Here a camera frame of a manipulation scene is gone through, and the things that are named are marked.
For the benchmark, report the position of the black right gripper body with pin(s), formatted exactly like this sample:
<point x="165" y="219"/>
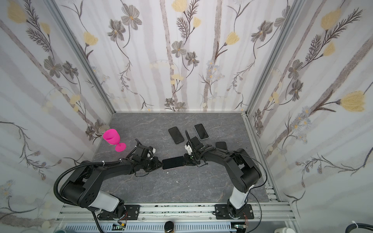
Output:
<point x="188" y="159"/>

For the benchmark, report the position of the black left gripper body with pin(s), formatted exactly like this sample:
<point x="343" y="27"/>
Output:
<point x="152" y="164"/>

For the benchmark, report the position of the black smartphone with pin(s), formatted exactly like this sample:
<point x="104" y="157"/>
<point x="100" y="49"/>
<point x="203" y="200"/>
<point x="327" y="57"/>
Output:
<point x="172" y="163"/>
<point x="201" y="131"/>

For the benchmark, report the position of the black phone case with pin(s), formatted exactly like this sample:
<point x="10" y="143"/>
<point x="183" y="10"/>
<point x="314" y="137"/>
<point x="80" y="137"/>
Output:
<point x="221" y="145"/>
<point x="176" y="135"/>

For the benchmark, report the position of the light blue phone case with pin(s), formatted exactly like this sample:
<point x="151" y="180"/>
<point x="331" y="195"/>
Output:
<point x="201" y="131"/>

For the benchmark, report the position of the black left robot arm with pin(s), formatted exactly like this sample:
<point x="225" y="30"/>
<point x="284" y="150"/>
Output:
<point x="81" y="185"/>

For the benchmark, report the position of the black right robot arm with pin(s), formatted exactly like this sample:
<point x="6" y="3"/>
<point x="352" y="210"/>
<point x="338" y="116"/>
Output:
<point x="198" y="147"/>

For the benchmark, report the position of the pink silicone cup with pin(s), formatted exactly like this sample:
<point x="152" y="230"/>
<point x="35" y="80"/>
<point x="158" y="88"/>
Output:
<point x="112" y="137"/>

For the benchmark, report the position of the black round knob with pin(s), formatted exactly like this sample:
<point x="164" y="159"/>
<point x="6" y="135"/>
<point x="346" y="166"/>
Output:
<point x="169" y="227"/>

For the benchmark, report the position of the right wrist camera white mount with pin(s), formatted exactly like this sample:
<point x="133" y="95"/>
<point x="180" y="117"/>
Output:
<point x="189" y="149"/>

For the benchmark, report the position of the white slotted cable duct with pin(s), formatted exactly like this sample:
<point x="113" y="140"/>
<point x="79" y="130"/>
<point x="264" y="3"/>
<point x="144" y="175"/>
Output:
<point x="157" y="227"/>

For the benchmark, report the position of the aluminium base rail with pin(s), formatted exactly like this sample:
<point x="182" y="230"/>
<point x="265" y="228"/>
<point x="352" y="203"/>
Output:
<point x="186" y="212"/>

